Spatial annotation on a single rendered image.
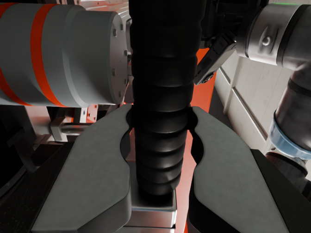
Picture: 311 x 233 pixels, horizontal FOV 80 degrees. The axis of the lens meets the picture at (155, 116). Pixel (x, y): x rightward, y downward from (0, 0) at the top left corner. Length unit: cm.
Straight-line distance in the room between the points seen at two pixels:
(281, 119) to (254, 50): 11
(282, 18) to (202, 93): 55
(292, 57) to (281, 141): 12
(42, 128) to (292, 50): 40
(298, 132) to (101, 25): 29
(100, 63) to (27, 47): 8
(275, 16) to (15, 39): 30
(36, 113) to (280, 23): 38
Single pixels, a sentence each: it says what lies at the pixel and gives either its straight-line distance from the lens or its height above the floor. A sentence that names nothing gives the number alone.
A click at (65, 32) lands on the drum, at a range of 25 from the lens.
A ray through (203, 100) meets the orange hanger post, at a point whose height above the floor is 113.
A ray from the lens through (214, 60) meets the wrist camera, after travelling 35.
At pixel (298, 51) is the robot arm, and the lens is 28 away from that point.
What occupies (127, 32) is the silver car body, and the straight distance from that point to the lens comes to 277.
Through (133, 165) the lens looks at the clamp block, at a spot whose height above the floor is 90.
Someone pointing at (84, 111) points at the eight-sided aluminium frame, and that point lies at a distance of 56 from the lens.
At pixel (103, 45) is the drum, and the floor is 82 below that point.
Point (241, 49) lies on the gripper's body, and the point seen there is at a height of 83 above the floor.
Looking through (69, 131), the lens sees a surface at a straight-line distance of 41.
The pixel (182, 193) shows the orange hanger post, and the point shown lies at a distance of 122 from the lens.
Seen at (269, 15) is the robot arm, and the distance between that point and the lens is 30.
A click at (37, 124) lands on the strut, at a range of 38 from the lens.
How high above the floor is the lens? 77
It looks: 33 degrees up
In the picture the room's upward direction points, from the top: 178 degrees counter-clockwise
